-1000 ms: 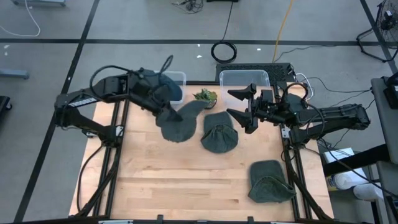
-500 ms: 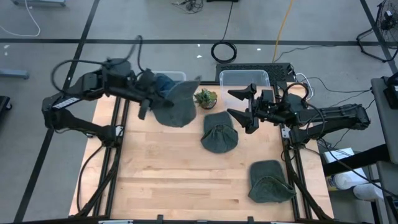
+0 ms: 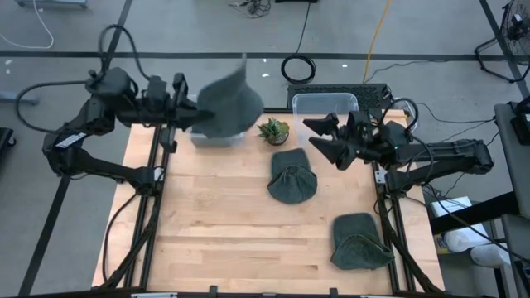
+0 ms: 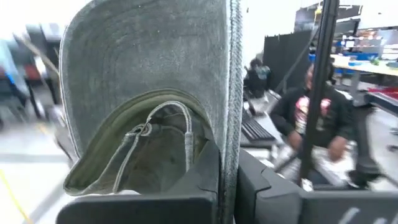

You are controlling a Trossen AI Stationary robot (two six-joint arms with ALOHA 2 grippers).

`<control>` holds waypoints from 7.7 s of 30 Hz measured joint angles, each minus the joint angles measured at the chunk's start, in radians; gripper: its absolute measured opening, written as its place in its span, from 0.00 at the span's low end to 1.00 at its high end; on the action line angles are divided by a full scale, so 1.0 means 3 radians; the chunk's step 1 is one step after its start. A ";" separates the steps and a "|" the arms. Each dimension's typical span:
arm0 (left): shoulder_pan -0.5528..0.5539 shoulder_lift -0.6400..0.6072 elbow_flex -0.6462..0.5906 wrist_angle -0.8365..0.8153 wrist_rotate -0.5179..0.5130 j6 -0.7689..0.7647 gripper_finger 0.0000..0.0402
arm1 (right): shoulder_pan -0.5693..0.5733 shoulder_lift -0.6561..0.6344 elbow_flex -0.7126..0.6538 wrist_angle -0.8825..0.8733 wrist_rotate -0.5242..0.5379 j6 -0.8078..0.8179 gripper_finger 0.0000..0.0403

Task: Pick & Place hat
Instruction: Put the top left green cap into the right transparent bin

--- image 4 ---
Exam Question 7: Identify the person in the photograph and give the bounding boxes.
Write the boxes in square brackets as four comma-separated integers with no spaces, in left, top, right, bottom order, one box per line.
[269,60,385,189]
[243,57,272,99]

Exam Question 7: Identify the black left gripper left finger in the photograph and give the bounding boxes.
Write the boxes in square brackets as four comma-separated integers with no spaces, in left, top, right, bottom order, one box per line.
[55,141,221,224]

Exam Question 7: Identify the black keyboard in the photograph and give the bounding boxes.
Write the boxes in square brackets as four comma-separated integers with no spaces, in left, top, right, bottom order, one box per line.
[240,107,277,149]

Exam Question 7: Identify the green denim cap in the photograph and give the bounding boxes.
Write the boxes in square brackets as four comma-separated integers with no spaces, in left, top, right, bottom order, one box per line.
[58,0,244,224]

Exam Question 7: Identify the black partition curtain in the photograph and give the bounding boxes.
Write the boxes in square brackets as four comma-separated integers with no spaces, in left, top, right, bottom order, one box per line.
[262,29,315,94]

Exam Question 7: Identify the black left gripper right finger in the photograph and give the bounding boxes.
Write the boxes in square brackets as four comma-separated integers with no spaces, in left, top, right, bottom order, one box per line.
[234,148,398,224]

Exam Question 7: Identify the light workbench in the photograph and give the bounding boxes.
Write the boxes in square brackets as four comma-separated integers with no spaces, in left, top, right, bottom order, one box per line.
[331,54,398,108]

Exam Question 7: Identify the yellow extension cable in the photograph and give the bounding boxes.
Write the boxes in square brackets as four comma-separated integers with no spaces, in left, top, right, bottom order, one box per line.
[0,169,34,224]

